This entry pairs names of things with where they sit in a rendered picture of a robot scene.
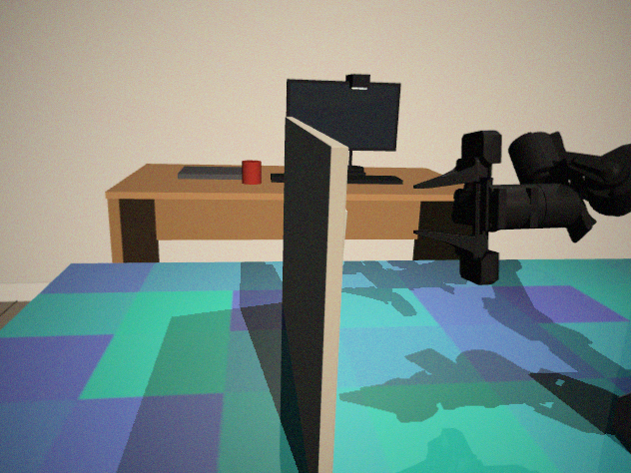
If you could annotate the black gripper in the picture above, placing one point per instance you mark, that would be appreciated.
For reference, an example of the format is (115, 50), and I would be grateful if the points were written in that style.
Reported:
(494, 207)

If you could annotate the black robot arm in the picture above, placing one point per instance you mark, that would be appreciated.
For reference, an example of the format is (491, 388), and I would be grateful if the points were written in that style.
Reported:
(540, 159)

